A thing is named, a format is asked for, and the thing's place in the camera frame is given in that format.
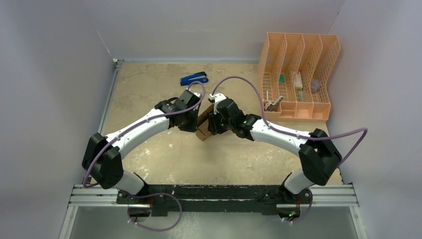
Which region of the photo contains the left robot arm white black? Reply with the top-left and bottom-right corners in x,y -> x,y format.
82,89 -> 204,204

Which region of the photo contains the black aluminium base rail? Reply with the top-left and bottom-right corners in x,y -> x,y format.
69,184 -> 358,220

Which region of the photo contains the white bottle in organizer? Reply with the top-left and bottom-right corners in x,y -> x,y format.
294,71 -> 303,91

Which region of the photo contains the orange plastic file organizer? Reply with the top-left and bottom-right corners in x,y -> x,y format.
257,32 -> 341,123

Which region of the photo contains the black white patterned clip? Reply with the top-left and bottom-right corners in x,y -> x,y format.
264,96 -> 284,112

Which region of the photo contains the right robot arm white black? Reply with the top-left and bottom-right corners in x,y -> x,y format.
208,94 -> 342,203

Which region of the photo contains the brown cardboard box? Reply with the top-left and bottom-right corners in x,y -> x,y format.
196,104 -> 214,141

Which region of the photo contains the grey round item in organizer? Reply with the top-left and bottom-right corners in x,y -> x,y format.
310,78 -> 321,93

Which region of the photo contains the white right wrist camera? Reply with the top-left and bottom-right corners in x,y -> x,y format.
208,93 -> 227,115

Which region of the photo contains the blue black stapler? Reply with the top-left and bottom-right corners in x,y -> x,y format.
180,71 -> 209,86

